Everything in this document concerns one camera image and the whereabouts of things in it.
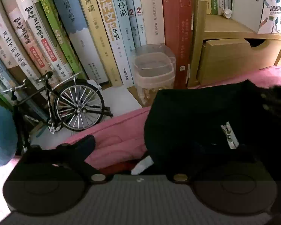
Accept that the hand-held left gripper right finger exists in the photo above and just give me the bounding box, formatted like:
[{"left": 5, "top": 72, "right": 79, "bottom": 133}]
[{"left": 171, "top": 144, "right": 261, "bottom": 184}]

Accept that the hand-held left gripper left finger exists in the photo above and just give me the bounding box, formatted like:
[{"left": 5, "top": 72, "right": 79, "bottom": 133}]
[{"left": 19, "top": 135, "right": 108, "bottom": 185}]

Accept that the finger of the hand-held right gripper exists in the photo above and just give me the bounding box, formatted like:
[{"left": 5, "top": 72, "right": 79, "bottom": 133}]
[{"left": 259, "top": 81, "right": 281, "bottom": 122}]

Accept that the navy and white jacket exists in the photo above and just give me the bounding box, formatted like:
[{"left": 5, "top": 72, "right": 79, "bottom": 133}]
[{"left": 101, "top": 80, "right": 281, "bottom": 176}]

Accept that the pink rabbit-print blanket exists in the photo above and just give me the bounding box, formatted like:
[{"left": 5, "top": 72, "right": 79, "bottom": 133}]
[{"left": 12, "top": 66, "right": 281, "bottom": 176}]

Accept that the black model bicycle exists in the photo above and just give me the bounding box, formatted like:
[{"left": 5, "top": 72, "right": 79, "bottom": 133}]
[{"left": 1, "top": 71, "right": 114, "bottom": 150}]

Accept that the wooden drawer organizer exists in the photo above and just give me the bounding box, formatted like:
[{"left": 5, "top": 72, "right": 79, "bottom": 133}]
[{"left": 187, "top": 0, "right": 281, "bottom": 88}]

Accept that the blue plush ball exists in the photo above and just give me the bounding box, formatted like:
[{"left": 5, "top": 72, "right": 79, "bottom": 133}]
[{"left": 0, "top": 106, "right": 18, "bottom": 167}]

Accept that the white patterned box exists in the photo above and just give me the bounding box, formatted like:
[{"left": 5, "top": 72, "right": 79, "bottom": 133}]
[{"left": 232, "top": 0, "right": 281, "bottom": 34}]

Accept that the clear plastic jar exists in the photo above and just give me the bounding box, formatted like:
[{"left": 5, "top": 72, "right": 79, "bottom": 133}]
[{"left": 131, "top": 45, "right": 176, "bottom": 106}]

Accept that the crumpled white paper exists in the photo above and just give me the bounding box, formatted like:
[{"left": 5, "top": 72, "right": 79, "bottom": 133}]
[{"left": 221, "top": 7, "right": 232, "bottom": 19}]

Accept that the row of tall books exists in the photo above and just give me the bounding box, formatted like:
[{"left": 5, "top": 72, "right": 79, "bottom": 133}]
[{"left": 0, "top": 0, "right": 195, "bottom": 104}]

